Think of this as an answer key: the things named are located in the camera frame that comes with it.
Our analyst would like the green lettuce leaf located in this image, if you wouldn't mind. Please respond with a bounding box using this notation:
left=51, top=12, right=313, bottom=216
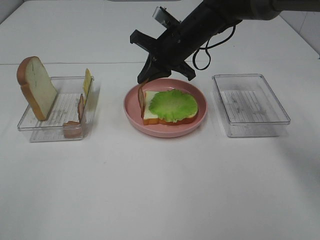
left=148, top=89, right=199, bottom=123

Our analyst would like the right clear plastic tray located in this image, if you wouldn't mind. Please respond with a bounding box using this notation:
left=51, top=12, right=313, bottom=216
left=212, top=73, right=291, bottom=138

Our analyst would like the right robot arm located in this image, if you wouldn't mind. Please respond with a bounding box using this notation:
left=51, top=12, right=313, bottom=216
left=130, top=0, right=320, bottom=84

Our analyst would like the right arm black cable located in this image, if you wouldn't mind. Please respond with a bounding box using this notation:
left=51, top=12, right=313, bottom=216
left=191, top=23, right=237, bottom=71

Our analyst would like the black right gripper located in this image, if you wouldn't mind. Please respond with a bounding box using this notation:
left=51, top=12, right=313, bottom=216
left=130, top=7, right=240, bottom=84

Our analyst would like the left clear plastic tray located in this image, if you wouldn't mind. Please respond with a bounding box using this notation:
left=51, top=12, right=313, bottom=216
left=17, top=76, right=99, bottom=143

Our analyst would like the pink round plate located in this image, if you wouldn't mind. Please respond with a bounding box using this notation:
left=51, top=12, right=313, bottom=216
left=123, top=78, right=208, bottom=138

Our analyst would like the clear plastic tray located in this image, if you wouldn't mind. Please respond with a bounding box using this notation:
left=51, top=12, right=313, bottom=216
left=212, top=73, right=291, bottom=138
left=17, top=76, right=99, bottom=143

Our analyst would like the yellow cheese slice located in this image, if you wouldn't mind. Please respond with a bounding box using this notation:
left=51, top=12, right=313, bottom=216
left=83, top=68, right=92, bottom=103

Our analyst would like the bread slice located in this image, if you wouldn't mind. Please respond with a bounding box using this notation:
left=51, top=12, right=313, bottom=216
left=142, top=90, right=200, bottom=126
left=16, top=56, right=58, bottom=121

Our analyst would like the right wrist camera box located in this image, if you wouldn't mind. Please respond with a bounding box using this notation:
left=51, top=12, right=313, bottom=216
left=152, top=6, right=180, bottom=29

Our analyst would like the bacon strip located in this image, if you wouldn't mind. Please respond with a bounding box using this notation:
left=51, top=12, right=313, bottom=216
left=138, top=78, right=149, bottom=118
left=63, top=94, right=85, bottom=139

